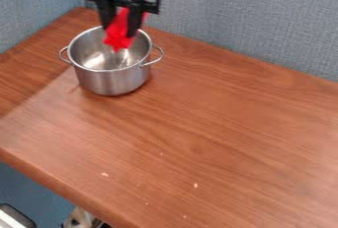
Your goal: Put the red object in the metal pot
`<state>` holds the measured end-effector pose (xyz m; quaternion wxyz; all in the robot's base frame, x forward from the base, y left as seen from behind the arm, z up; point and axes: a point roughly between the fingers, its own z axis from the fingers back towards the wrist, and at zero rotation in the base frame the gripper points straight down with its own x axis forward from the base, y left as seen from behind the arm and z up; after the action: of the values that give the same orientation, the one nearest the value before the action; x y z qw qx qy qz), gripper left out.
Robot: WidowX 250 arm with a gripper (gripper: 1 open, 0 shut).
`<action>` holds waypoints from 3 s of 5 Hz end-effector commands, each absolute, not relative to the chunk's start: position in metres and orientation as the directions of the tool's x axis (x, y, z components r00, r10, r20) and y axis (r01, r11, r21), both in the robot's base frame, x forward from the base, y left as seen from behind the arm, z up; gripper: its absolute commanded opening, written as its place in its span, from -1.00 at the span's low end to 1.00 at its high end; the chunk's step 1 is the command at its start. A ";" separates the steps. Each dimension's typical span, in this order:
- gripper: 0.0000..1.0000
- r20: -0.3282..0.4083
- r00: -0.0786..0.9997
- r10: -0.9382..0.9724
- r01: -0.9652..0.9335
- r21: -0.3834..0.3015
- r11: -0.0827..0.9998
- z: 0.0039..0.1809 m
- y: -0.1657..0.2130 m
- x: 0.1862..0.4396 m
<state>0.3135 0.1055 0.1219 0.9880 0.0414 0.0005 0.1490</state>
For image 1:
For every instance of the red star-shaped block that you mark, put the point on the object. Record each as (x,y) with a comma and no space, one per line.
(117,31)

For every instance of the white black object under table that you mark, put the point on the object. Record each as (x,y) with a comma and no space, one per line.
(82,219)

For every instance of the grey object at floor corner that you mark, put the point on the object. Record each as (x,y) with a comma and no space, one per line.
(14,219)

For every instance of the metal pot with handles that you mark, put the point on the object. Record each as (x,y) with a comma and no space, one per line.
(109,72)

